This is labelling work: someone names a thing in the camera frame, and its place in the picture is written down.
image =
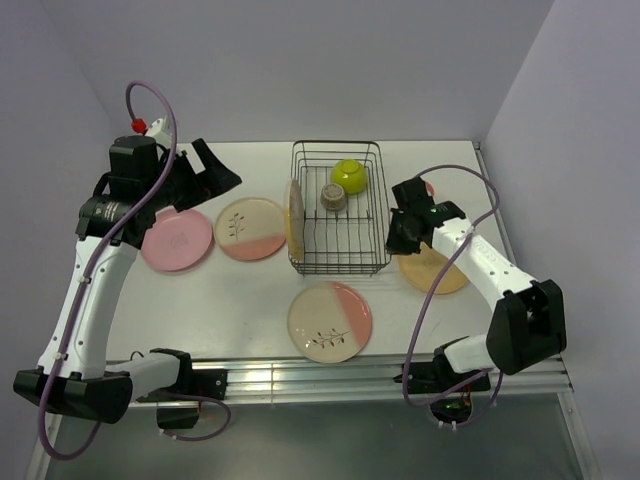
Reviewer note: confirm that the aluminium table edge rail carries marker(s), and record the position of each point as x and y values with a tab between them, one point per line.
359	379

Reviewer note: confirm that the orange round plate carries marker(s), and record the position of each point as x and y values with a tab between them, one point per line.
420	270

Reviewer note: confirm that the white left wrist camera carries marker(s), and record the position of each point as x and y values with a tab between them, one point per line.
160	130

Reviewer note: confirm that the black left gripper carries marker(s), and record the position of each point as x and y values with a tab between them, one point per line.
214	178

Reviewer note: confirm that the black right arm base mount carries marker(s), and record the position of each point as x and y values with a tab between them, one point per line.
452	406

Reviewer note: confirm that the lime green bowl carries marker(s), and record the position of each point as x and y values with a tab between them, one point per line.
351	175

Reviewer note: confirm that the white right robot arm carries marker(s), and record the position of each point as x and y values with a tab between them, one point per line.
528	316

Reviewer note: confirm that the solid pink plate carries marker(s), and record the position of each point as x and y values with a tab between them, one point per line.
177	240

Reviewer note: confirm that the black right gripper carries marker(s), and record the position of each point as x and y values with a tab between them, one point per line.
395	245

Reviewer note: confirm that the cream and yellow plate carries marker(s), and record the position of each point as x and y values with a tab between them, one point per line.
294	220

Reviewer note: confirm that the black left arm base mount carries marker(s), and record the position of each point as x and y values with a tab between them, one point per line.
190	390

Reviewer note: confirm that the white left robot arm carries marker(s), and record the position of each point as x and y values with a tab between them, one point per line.
72	377

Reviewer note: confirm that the small speckled ceramic cup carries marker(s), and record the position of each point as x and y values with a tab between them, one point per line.
333	197

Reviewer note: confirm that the black wire dish rack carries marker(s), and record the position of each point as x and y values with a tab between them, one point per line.
351	240

